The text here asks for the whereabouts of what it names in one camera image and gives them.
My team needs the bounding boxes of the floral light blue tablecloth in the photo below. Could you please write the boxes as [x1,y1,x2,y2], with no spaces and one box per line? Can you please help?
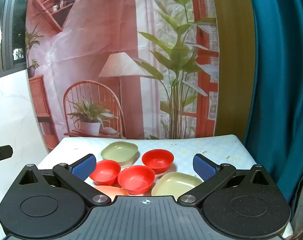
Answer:
[37,134,257,199]

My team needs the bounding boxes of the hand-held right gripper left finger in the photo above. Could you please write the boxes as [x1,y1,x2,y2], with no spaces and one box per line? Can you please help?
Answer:
[16,154,112,207]

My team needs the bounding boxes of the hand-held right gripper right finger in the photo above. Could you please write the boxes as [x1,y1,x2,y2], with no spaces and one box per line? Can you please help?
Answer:
[178,153,279,207]

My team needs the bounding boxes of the printed wall cloth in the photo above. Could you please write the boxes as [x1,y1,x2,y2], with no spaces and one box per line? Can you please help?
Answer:
[25,0,220,153]

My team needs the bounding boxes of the orange plastic plate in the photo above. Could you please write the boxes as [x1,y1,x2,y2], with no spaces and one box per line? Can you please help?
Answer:
[93,185,130,200]

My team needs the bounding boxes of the green plastic plate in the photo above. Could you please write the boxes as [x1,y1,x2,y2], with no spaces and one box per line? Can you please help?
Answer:
[151,172,204,197]
[101,141,139,167]

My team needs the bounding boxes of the red plastic bowl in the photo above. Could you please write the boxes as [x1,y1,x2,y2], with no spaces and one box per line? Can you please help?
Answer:
[117,165,156,195]
[142,149,175,175]
[89,160,121,186]

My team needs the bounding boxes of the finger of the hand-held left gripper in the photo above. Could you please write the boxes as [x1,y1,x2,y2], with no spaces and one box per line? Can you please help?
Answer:
[0,145,13,172]

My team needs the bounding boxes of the teal curtain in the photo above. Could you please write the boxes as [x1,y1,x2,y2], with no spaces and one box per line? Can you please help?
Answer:
[242,0,303,207]

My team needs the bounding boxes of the dark framed window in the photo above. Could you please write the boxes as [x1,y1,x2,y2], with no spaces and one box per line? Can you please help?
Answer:
[0,0,33,81]

